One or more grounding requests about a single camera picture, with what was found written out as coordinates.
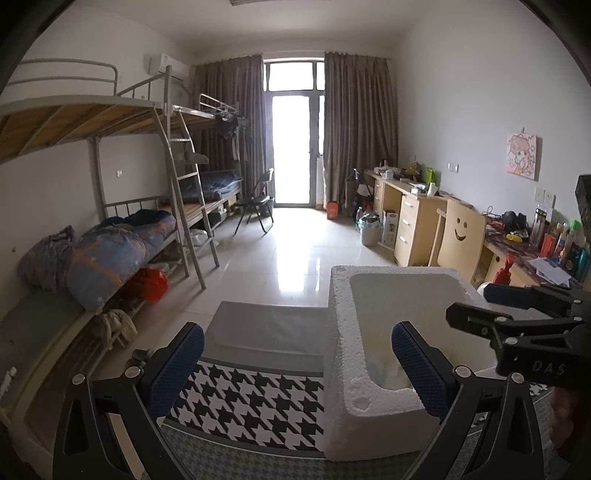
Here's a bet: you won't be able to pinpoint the clear water bottle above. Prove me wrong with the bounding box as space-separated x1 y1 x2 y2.
530 207 548 250

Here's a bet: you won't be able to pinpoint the red plastic bag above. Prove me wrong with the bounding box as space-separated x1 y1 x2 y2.
133 267 170 304

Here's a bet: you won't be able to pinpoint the grey trash bin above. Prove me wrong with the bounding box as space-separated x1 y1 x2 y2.
359 214 384 247

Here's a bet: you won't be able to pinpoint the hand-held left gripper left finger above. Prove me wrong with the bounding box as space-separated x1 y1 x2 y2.
52 322 206 480

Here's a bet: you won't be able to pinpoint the small metal bunk bed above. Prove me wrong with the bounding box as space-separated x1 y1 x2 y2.
172 92 246 228

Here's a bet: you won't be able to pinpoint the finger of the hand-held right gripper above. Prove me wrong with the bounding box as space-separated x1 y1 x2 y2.
482 282 591 317
445 302 581 350

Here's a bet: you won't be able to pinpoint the white foam box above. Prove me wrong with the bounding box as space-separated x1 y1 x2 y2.
323 264 504 463

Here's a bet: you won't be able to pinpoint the light wooden desk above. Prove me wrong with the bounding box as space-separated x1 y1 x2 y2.
364 168 472 267
479 216 591 306

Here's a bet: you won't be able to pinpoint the white paper sheets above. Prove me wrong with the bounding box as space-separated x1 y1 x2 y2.
526 256 574 285

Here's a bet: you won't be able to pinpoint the beige cloth bundle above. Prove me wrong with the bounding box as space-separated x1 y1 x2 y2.
91 308 140 352

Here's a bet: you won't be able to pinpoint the blue star-print quilt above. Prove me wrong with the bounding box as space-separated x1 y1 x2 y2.
67 209 179 313

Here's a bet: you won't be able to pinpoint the hanging dark clothes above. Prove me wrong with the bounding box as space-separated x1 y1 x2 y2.
214 110 244 163

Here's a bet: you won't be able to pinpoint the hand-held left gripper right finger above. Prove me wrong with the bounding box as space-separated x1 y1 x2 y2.
391 321 546 480

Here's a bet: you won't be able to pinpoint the large metal bunk bed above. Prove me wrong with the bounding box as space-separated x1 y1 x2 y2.
0 58 221 462

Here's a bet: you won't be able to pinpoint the brown curtain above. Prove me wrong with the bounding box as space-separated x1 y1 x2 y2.
323 51 399 209
193 54 269 205

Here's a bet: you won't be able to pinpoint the grey crumpled blanket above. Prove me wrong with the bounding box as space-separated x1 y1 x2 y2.
17 225 77 292

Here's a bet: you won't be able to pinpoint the glass balcony door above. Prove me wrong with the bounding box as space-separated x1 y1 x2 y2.
263 57 327 209

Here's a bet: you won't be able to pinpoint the wooden smiley face chair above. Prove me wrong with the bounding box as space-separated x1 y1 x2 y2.
428 200 488 288

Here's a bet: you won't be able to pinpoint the black folding chair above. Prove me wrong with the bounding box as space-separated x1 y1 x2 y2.
234 168 276 236

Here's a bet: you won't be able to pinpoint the white air conditioner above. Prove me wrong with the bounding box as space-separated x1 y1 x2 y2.
148 52 190 83

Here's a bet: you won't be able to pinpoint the pink wall poster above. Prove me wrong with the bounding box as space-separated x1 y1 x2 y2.
505 132 541 181

